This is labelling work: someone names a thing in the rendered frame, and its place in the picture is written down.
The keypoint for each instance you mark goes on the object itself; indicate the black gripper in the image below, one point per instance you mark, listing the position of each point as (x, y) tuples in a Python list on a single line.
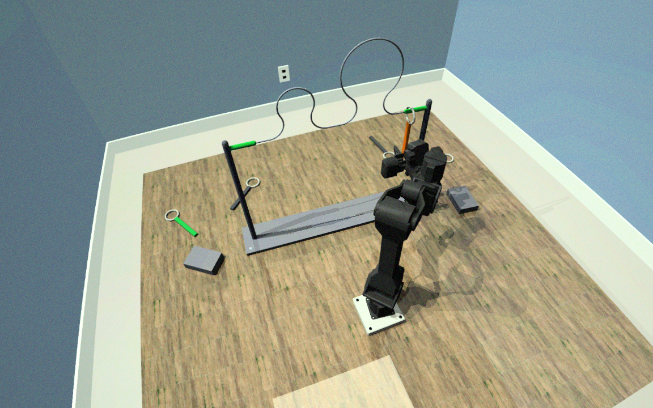
[(393, 165)]

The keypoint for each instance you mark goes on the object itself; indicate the white loop with green handle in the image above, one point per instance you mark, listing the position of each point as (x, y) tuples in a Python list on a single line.
[(180, 222)]

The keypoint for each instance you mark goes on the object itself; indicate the orange handle with grey metal ring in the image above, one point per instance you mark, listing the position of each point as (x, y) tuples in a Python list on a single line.
[(407, 129)]

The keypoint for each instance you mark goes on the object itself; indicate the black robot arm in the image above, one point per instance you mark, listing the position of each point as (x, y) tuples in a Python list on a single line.
[(395, 220)]

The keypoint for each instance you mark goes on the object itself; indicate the white loop with grey handle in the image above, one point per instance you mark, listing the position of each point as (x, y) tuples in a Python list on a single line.
[(380, 146), (246, 190)]

